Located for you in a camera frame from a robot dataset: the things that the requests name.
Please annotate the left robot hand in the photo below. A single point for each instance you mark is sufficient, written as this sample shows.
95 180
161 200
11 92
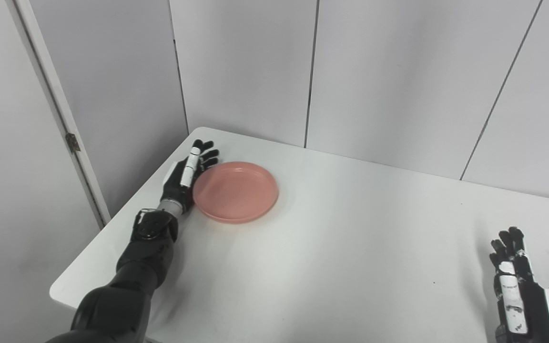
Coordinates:
182 178

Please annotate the metal door hinge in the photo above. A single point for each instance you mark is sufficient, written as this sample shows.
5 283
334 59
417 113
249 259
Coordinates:
72 143

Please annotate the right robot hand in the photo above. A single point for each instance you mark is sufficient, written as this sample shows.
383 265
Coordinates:
520 295

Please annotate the pink plate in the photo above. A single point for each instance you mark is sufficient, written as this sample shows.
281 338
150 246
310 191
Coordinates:
235 191

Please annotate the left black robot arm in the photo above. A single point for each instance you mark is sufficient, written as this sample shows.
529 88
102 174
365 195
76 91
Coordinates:
127 281

